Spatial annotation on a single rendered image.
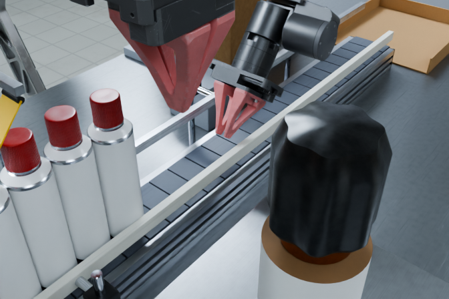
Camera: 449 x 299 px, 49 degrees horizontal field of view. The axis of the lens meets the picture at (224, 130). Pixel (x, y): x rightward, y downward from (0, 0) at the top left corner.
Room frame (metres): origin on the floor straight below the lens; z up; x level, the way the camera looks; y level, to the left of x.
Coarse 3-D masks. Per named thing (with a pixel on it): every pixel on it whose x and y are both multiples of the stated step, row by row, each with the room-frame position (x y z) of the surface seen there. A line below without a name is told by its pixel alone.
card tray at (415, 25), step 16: (384, 0) 1.35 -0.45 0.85; (400, 0) 1.32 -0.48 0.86; (352, 16) 1.23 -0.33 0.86; (368, 16) 1.28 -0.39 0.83; (384, 16) 1.28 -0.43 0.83; (400, 16) 1.28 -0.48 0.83; (416, 16) 1.28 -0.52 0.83; (432, 16) 1.26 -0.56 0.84; (448, 16) 1.23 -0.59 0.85; (352, 32) 1.18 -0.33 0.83; (368, 32) 1.18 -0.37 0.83; (384, 32) 1.18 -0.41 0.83; (400, 32) 1.18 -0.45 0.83; (416, 32) 1.18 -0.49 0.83; (432, 32) 1.18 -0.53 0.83; (448, 32) 1.18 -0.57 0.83; (400, 48) 1.09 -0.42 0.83; (416, 48) 1.09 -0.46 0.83; (432, 48) 1.09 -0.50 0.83; (448, 48) 1.05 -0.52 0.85; (400, 64) 1.00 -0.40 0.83; (416, 64) 1.00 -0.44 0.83; (432, 64) 0.98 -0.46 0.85
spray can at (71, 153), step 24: (48, 120) 0.42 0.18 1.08; (72, 120) 0.42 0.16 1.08; (48, 144) 0.43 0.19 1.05; (72, 144) 0.42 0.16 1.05; (72, 168) 0.40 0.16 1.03; (96, 168) 0.43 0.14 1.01; (72, 192) 0.40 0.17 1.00; (96, 192) 0.42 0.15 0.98; (72, 216) 0.40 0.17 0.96; (96, 216) 0.41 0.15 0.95; (72, 240) 0.41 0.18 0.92; (96, 240) 0.41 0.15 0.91
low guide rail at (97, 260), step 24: (336, 72) 0.82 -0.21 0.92; (312, 96) 0.74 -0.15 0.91; (240, 144) 0.60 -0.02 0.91; (216, 168) 0.54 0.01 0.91; (192, 192) 0.50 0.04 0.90; (144, 216) 0.45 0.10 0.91; (120, 240) 0.41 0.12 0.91; (96, 264) 0.38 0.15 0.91; (48, 288) 0.34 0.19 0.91; (72, 288) 0.35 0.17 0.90
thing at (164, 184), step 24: (360, 48) 0.99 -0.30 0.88; (384, 48) 0.99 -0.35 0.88; (312, 72) 0.88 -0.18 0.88; (288, 96) 0.79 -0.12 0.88; (264, 120) 0.71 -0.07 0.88; (216, 144) 0.64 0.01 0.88; (264, 144) 0.64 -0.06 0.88; (168, 168) 0.58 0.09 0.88; (192, 168) 0.58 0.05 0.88; (144, 192) 0.53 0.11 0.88; (168, 192) 0.53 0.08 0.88; (168, 216) 0.48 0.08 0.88; (144, 240) 0.44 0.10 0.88
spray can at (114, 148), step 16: (96, 96) 0.46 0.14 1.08; (112, 96) 0.46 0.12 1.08; (96, 112) 0.45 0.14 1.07; (112, 112) 0.45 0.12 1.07; (96, 128) 0.45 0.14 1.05; (112, 128) 0.45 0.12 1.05; (128, 128) 0.46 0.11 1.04; (96, 144) 0.44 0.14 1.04; (112, 144) 0.44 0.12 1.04; (128, 144) 0.45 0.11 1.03; (96, 160) 0.44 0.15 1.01; (112, 160) 0.44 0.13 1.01; (128, 160) 0.45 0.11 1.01; (112, 176) 0.44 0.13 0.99; (128, 176) 0.44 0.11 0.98; (112, 192) 0.44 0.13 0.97; (128, 192) 0.44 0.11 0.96; (112, 208) 0.44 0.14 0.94; (128, 208) 0.44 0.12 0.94; (112, 224) 0.44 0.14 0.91; (128, 224) 0.44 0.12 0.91
